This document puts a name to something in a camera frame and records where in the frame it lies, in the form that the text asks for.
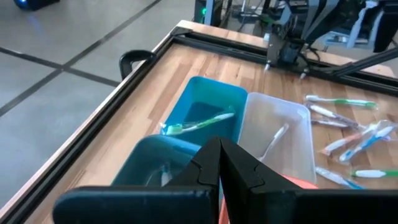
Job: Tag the black device with blue light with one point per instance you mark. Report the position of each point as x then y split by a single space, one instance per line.
34 3

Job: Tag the black aluminium table frame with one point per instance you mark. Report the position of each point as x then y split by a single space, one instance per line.
224 46

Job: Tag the black computer tower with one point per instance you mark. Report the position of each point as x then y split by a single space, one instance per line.
205 14

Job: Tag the blue toothbrush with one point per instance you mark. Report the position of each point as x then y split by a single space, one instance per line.
363 144
164 178
335 177

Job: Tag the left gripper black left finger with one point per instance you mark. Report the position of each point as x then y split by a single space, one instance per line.
155 205

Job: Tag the green toothbrush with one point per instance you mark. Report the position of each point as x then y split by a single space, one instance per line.
373 173
199 124
345 101

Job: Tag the teal plastic bin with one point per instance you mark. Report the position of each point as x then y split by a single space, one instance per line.
202 93

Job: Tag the dark grey plastic bin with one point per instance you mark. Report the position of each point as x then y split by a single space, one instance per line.
146 155

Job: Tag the grey metal table frame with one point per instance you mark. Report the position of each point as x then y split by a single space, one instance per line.
362 25

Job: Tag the orange toothbrush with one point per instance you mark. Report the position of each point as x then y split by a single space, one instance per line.
339 144

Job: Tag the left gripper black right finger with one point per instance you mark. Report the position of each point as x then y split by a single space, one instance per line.
280 205

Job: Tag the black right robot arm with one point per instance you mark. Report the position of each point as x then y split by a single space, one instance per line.
289 49

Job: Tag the clear plastic bin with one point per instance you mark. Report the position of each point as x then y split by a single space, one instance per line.
280 109

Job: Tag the orange plastic bin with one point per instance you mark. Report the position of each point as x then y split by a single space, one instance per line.
306 185

